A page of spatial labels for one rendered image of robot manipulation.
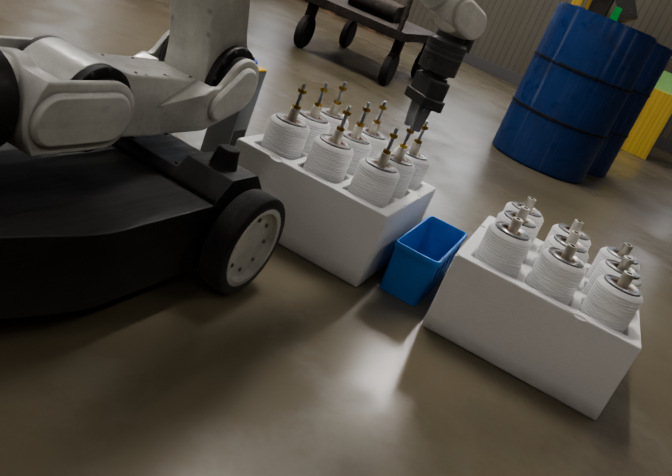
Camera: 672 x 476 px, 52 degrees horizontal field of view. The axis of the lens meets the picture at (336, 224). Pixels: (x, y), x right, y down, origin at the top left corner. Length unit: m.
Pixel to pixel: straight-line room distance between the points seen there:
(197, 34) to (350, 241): 0.53
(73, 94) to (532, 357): 0.98
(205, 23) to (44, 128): 0.41
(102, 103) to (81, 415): 0.45
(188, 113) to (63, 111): 0.33
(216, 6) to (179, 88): 0.16
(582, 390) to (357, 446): 0.56
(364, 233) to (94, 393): 0.70
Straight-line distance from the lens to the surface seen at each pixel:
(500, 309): 1.44
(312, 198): 1.51
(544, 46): 3.73
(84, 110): 1.07
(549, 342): 1.45
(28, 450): 0.91
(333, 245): 1.51
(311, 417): 1.09
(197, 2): 1.32
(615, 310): 1.45
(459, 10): 1.49
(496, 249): 1.44
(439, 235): 1.79
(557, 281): 1.44
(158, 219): 1.10
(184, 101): 1.29
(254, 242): 1.29
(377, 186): 1.48
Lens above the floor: 0.63
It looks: 20 degrees down
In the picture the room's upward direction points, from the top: 22 degrees clockwise
